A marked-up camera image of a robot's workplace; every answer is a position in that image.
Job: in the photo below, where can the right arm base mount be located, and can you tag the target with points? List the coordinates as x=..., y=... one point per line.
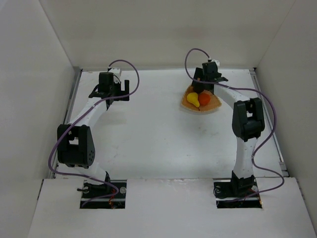
x=227, y=198

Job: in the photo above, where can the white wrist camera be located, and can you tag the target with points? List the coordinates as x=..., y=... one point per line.
x=214, y=60
x=115, y=70

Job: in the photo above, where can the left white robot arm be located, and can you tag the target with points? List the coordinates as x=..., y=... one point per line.
x=77, y=150

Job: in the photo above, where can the woven triangular fruit bowl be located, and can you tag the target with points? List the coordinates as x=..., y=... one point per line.
x=212, y=105

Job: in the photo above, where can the fake yellow pear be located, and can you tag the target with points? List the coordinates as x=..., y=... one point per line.
x=193, y=99

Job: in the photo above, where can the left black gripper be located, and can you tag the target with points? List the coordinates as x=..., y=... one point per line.
x=119, y=91

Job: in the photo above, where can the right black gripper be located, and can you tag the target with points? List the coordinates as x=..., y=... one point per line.
x=220, y=79

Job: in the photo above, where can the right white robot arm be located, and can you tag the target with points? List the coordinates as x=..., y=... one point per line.
x=247, y=125

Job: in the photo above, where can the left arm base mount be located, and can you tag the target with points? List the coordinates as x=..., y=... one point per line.
x=94, y=196

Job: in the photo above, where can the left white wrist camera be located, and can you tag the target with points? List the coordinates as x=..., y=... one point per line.
x=115, y=70

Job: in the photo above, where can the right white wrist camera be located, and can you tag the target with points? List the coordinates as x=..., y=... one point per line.
x=214, y=60

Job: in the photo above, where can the fake orange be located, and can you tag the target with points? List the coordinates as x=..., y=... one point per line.
x=204, y=99

